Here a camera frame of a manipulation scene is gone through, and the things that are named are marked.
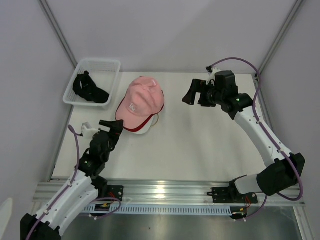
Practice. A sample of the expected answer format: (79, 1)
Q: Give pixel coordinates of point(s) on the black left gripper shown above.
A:
(116, 128)

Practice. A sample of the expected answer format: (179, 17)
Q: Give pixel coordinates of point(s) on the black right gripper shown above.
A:
(196, 87)

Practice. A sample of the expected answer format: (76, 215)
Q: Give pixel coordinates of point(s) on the white NY cap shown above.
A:
(145, 128)

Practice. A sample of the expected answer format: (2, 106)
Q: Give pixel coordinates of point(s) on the red cap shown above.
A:
(134, 117)

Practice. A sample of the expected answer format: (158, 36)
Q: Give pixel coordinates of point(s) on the pink cap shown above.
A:
(144, 91)

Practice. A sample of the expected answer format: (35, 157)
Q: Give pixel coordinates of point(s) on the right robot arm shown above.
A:
(283, 168)

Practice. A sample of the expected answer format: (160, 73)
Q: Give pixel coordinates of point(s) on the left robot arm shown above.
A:
(84, 186)

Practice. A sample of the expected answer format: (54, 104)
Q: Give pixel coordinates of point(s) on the white perforated plastic basket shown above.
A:
(104, 73)

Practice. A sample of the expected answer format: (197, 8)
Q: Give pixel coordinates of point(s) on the black cap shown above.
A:
(86, 88)

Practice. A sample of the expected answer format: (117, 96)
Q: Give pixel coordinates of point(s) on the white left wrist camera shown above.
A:
(87, 131)

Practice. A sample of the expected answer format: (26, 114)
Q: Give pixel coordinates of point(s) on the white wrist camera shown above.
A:
(87, 131)
(212, 70)

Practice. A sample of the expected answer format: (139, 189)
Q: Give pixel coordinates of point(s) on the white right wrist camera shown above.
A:
(212, 70)

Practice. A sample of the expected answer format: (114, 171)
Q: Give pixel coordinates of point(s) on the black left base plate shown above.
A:
(112, 191)

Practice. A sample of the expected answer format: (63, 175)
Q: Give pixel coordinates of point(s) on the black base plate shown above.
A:
(226, 195)
(112, 191)

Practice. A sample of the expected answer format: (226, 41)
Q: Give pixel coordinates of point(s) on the aluminium mounting rail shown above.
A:
(161, 192)

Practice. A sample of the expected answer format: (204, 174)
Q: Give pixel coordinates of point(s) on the white slotted cable duct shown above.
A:
(140, 209)

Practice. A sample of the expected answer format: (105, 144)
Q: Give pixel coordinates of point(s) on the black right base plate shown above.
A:
(226, 195)

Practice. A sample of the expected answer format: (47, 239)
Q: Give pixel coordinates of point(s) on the left aluminium frame post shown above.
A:
(51, 18)

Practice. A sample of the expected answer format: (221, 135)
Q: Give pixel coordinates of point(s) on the aluminium frame post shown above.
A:
(281, 34)
(51, 18)

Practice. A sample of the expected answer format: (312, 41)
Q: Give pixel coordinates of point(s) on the right aluminium frame post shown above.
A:
(281, 34)

